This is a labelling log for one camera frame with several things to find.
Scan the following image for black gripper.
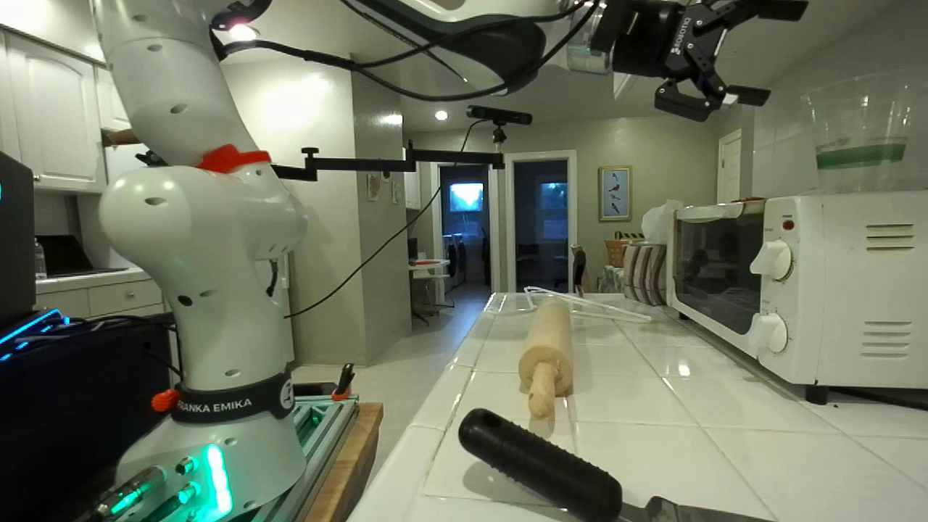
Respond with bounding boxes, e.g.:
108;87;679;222
605;0;811;126

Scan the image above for clear cup with green band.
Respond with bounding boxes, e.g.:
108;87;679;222
797;83;916;199

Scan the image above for white toaster oven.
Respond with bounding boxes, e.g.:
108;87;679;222
665;190;928;409

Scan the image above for white door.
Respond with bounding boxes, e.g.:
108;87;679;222
713;127;746;207

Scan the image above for glowing television screen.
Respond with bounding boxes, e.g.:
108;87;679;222
447;180;486;214

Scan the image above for wooden rolling pin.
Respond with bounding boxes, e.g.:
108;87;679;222
517;294;581;426

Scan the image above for wooden board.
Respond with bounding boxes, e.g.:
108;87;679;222
299;402;386;522

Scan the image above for black monitor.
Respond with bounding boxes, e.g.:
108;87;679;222
0;152;37;326

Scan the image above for black case with blue light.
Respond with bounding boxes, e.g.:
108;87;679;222
0;307;180;522

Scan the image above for framed wall picture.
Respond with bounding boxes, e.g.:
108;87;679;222
595;165;634;228

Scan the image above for black camera on mount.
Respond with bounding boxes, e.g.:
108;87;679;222
468;101;537;132

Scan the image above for thick black cable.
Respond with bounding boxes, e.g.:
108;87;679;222
208;0;605;104

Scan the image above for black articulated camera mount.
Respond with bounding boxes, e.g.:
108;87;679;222
257;143;508;185

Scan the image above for thin black cable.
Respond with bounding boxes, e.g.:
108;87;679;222
283;180;450;326

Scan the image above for black handled knife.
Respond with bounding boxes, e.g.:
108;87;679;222
456;406;768;522

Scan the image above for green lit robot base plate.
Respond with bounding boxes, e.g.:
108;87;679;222
85;394;359;522

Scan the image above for white wall cabinets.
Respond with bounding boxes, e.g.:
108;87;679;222
0;27;111;199

